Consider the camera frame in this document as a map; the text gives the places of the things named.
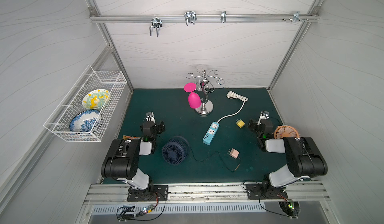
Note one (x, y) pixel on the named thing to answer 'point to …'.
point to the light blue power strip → (211, 133)
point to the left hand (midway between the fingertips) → (154, 121)
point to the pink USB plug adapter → (233, 152)
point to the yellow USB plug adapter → (240, 123)
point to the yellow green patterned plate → (96, 99)
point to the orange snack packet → (124, 137)
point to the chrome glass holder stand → (206, 108)
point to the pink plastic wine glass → (194, 99)
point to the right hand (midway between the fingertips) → (260, 119)
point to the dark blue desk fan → (176, 150)
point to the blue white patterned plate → (83, 121)
